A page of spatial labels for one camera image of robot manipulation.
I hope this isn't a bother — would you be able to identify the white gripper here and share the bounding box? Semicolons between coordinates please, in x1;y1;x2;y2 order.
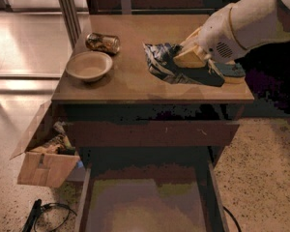
173;3;247;69

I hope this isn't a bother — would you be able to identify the blue chip bag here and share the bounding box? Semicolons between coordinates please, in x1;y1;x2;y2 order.
143;43;225;87

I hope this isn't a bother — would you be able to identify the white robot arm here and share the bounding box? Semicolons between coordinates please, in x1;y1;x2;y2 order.
174;0;290;68

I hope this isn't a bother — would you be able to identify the brown wooden drawer cabinet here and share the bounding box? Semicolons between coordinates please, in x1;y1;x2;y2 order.
50;14;255;232

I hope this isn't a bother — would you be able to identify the top drawer front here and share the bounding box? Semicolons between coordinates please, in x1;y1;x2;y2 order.
66;121;239;147

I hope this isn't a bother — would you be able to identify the open middle drawer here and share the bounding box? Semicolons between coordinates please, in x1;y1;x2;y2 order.
73;159;229;232

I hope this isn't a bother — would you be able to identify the blue and yellow sponge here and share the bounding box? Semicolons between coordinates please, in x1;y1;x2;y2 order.
216;63;246;84

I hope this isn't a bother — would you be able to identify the crushed metal can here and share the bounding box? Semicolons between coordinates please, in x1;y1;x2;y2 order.
85;33;121;55

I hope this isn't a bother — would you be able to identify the beige ceramic bowl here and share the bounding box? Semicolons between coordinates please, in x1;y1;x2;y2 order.
66;51;113;82

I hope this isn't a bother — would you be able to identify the trash inside cardboard box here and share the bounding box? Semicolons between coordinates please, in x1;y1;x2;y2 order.
32;121;76;156

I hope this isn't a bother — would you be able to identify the cardboard box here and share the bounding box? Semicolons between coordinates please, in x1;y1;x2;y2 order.
11;101;80;188

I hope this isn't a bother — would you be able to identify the black stick on floor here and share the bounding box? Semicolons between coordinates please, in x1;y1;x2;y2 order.
21;199;42;232

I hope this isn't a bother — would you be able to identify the metal window frame post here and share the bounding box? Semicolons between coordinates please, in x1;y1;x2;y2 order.
58;0;81;48

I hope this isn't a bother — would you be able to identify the black cable right of drawer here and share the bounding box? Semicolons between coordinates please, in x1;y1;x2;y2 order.
222;206;243;232

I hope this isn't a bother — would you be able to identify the black cable on floor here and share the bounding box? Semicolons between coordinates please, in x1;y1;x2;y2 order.
32;202;78;232

